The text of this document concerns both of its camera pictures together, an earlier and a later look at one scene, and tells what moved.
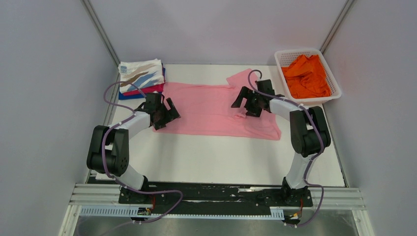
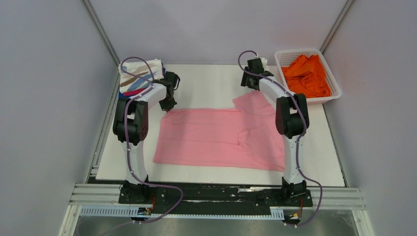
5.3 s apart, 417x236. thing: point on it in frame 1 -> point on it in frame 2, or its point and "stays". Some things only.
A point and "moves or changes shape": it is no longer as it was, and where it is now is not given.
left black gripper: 162,123 -> 167,107
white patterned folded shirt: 143,74 stays
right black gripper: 246,93 -> 247,81
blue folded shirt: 122,97 stays
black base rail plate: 229,194 stays
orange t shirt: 306,77 stays
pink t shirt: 206,110 moves or changes shape
